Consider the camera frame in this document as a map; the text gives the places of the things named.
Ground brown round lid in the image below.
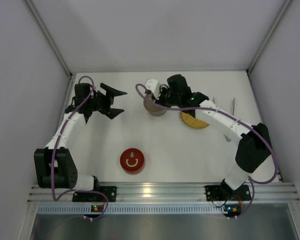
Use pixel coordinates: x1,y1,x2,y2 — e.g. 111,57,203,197
143,94,160,110

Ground red round lid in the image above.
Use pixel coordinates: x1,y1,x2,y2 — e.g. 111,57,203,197
119,148,145,167

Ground metal tongs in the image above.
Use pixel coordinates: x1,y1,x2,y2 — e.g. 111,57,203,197
212,97,236,143

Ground brown-banded metal tin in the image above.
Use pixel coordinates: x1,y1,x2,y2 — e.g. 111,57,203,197
147,108,167,117

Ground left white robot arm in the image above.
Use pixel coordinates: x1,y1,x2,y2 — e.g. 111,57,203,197
34,83,125,191

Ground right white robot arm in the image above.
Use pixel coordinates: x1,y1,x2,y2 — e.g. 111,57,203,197
146,74,271,198

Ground round bamboo plate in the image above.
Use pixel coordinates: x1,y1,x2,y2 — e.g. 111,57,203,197
179,111,209,130

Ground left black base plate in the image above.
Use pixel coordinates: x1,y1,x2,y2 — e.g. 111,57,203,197
72,185,117,203

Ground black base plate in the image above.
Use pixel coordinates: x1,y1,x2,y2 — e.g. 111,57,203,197
72,185,117,203
204,184,252,203

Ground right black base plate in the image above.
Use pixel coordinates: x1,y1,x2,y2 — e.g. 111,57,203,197
204,184,252,203

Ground aluminium mounting rail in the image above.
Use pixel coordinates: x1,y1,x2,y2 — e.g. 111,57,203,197
27,181,300,205

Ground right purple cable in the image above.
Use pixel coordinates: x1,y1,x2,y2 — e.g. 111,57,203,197
135,83,280,218

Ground slotted cable duct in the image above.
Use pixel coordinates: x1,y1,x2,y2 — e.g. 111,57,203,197
37,204,238,216

